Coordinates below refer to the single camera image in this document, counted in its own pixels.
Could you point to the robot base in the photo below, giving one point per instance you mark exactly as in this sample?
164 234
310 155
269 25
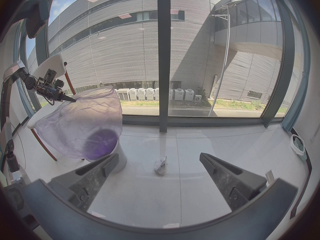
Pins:
15 179

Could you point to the purple plastic bag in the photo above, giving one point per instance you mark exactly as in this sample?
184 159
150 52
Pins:
82 121

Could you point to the white chair with wooden legs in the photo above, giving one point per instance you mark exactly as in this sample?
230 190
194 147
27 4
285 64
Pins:
48 65

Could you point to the white trash bin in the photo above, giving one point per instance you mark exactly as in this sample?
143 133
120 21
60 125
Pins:
120 159

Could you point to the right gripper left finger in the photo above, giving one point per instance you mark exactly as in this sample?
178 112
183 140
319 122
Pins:
82 184

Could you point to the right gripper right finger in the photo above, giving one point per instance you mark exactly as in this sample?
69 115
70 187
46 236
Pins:
232 184

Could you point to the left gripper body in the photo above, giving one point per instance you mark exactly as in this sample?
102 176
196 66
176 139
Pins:
51 92

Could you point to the window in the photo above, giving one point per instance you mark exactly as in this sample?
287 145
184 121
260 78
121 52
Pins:
163 59

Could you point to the small white basket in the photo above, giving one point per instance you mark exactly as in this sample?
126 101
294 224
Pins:
298 145

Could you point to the crumpled white paper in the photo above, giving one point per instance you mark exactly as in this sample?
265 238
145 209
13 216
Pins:
160 165

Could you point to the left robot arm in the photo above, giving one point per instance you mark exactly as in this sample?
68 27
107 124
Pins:
5 94

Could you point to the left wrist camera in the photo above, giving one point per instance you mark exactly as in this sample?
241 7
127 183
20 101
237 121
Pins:
50 75

